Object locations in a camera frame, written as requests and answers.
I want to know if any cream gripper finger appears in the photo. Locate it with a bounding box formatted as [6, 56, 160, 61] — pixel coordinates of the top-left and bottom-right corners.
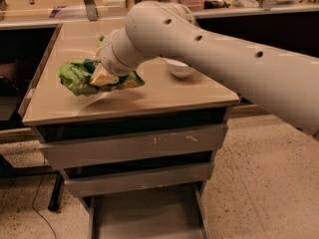
[89, 64, 119, 87]

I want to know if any green rice chip bag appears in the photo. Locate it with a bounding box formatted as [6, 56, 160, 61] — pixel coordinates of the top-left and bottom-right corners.
[57, 36, 145, 97]

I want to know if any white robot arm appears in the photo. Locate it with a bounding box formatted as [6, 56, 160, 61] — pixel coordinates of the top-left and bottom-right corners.
[100, 1, 319, 137]

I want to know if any top grey drawer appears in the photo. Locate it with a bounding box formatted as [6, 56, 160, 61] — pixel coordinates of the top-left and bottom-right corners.
[39, 123, 227, 169]

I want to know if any grey drawer cabinet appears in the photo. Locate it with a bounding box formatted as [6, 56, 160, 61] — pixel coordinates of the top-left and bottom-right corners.
[17, 14, 242, 239]

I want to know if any middle grey drawer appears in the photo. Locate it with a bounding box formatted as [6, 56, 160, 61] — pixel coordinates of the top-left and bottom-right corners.
[65, 162, 213, 197]

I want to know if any open bottom grey drawer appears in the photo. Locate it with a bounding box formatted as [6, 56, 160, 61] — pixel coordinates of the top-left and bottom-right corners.
[88, 183, 210, 239]

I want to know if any white bowl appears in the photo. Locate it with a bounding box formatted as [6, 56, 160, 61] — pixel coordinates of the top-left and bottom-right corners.
[164, 58, 194, 79]

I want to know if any black table leg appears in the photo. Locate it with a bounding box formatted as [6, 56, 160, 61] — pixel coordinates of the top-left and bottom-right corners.
[48, 174, 64, 212]

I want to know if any left metal post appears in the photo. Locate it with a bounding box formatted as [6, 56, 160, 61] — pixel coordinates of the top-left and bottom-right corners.
[83, 0, 98, 21]

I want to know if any black floor cable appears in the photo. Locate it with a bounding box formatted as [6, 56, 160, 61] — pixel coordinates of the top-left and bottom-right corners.
[31, 156, 58, 239]

